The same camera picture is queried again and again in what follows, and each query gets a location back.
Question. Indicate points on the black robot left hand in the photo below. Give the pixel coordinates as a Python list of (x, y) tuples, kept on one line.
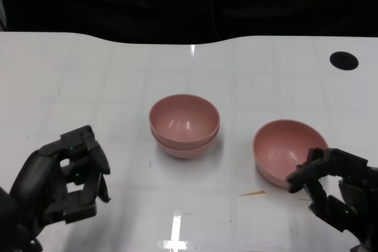
[(38, 181)]

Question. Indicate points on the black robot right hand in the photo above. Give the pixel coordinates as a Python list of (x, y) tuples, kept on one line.
[(351, 199)]

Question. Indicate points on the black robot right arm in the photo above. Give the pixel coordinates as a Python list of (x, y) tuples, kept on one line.
[(358, 248)]

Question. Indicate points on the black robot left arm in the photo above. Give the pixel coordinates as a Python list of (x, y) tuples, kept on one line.
[(11, 228)]

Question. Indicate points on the yellow wood sliver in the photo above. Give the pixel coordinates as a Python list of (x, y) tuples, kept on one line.
[(254, 193)]

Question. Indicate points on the grey background object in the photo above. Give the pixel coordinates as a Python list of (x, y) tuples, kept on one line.
[(3, 13)]

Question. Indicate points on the black backdrop cloth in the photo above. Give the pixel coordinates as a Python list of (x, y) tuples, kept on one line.
[(147, 4)]

